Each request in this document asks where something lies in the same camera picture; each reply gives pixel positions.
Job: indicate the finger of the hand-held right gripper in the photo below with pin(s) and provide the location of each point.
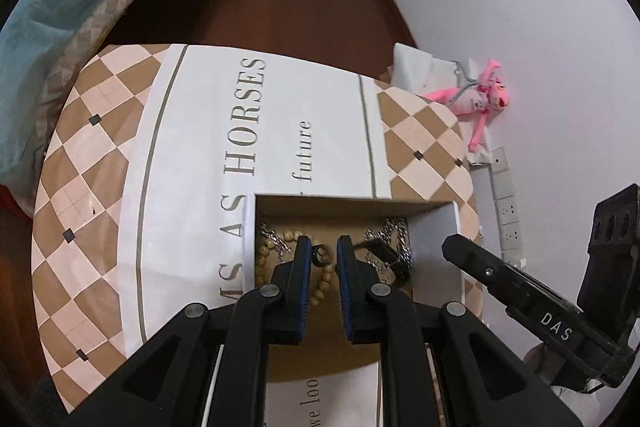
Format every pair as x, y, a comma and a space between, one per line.
480, 264

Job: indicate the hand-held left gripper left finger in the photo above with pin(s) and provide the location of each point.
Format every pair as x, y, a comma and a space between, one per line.
300, 292

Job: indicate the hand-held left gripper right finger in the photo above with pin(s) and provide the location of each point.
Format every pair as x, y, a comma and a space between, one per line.
345, 292

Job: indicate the cardboard box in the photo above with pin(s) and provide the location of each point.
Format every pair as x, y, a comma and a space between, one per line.
435, 252

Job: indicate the pink plush toy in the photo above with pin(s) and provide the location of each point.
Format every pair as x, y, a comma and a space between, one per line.
470, 99

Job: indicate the checkered tablecloth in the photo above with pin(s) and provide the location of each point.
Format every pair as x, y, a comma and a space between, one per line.
200, 147

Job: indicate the red bed base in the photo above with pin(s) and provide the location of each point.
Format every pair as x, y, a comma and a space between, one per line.
12, 202

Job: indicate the row of wall sockets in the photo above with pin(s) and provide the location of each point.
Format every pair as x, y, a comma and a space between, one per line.
506, 207

